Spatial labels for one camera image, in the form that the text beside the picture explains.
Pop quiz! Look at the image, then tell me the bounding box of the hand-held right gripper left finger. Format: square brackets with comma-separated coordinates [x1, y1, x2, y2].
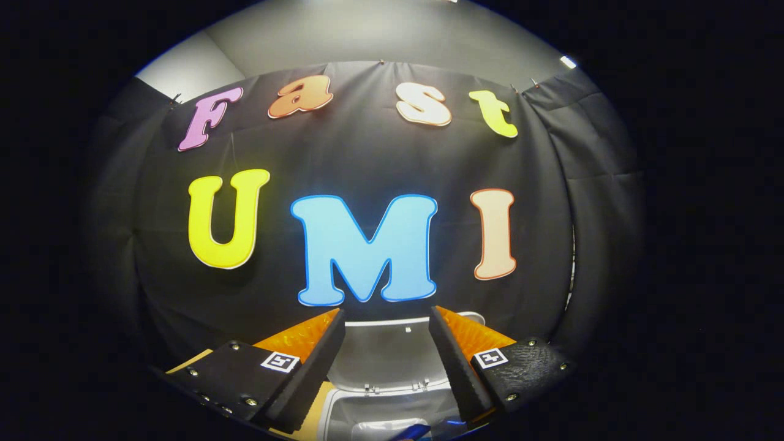
[150, 308, 347, 434]

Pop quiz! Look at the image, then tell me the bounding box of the grey desktop garbage bin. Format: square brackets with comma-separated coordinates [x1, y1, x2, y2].
[318, 311, 488, 441]

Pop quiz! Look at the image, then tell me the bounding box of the black backdrop cloth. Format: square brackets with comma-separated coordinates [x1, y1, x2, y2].
[83, 60, 647, 368]

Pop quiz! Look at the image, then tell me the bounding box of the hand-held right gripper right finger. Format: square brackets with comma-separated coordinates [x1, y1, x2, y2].
[428, 305, 576, 426]

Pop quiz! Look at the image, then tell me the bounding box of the blue and silver pop can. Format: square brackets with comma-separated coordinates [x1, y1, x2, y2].
[392, 418, 467, 441]

